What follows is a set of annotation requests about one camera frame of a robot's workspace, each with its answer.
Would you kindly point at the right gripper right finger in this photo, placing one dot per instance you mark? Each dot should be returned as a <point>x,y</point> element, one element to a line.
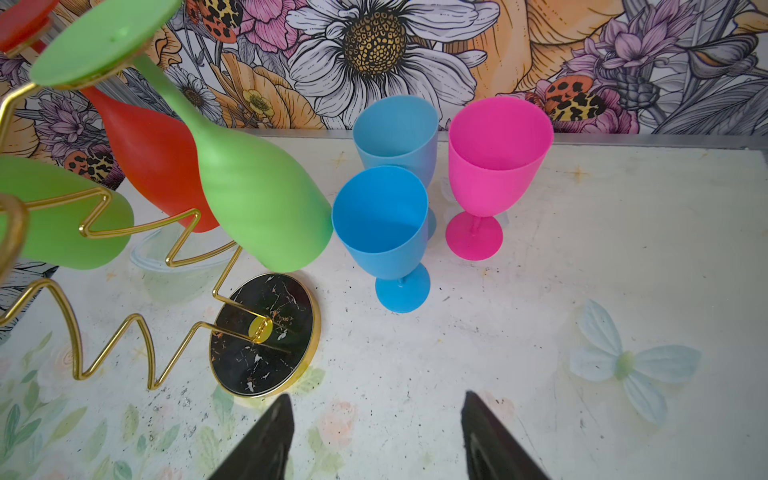
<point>491,451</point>

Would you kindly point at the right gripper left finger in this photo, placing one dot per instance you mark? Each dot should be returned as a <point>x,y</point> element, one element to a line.
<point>264,451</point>

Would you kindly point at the green wine glass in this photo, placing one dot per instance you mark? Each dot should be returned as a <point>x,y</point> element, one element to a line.
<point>260,195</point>
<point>53,234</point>

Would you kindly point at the pink wine glass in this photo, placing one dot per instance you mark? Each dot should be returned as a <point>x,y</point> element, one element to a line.
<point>496,146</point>

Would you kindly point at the light blue wine glass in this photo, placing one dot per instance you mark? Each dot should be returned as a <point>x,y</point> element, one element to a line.
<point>399,131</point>

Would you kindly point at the red wine glass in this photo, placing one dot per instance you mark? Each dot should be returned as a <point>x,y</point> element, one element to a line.
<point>156,153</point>

